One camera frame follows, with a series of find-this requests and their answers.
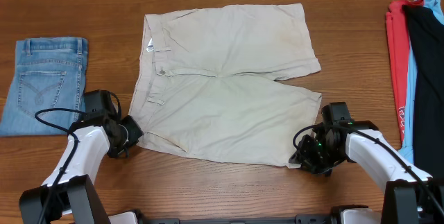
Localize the beige cotton shorts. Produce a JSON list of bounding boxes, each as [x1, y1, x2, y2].
[[129, 3, 322, 169]]

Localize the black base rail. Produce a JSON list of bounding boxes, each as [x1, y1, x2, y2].
[[107, 205, 382, 224]]

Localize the folded blue denim jeans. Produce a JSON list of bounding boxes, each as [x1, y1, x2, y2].
[[1, 37, 88, 137]]

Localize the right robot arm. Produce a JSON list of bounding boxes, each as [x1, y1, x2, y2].
[[289, 121, 443, 223]]

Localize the red t-shirt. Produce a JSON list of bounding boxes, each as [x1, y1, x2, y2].
[[385, 0, 424, 143]]

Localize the black garment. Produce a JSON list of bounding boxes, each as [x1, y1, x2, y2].
[[402, 6, 443, 178]]

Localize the light blue t-shirt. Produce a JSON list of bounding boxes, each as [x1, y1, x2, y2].
[[399, 0, 443, 164]]

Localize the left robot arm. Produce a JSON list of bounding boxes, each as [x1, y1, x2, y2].
[[19, 90, 144, 224]]

